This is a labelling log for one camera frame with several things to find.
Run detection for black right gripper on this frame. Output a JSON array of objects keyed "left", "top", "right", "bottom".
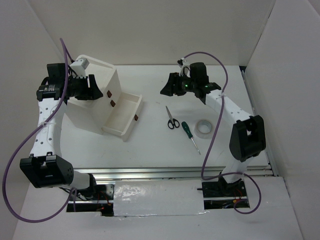
[{"left": 159, "top": 73, "right": 197, "bottom": 97}]

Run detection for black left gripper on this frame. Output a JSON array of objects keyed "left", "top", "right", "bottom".
[{"left": 65, "top": 74, "right": 104, "bottom": 101}]

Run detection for white drawer cabinet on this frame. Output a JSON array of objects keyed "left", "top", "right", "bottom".
[{"left": 66, "top": 54, "right": 122, "bottom": 135}]

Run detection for long green screwdriver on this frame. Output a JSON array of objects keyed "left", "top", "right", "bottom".
[{"left": 181, "top": 121, "right": 201, "bottom": 155}]

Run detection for white drawer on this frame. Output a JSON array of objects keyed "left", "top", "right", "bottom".
[{"left": 101, "top": 92, "right": 143, "bottom": 142}]

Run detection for clear tape roll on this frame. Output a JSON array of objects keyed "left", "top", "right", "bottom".
[{"left": 194, "top": 119, "right": 214, "bottom": 139}]

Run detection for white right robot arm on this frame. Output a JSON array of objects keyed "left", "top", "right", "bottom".
[{"left": 160, "top": 59, "right": 266, "bottom": 196}]

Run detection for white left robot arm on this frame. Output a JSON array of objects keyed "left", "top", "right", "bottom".
[{"left": 19, "top": 58, "right": 103, "bottom": 200}]

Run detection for white foam cover panel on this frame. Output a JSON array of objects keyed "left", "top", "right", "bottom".
[{"left": 113, "top": 180, "right": 205, "bottom": 217}]

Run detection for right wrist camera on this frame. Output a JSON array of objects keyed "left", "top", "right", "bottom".
[{"left": 177, "top": 57, "right": 190, "bottom": 77}]

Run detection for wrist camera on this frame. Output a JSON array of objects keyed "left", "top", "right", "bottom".
[
  {"left": 177, "top": 57, "right": 190, "bottom": 77},
  {"left": 70, "top": 58, "right": 89, "bottom": 78}
]

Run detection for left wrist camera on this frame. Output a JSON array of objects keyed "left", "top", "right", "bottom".
[{"left": 70, "top": 58, "right": 89, "bottom": 78}]

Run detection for black handled scissors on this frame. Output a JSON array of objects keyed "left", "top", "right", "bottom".
[{"left": 165, "top": 106, "right": 180, "bottom": 130}]

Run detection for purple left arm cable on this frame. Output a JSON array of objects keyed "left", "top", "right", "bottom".
[{"left": 2, "top": 37, "right": 77, "bottom": 223}]

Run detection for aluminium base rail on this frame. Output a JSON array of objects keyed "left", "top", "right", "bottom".
[{"left": 75, "top": 165, "right": 274, "bottom": 183}]

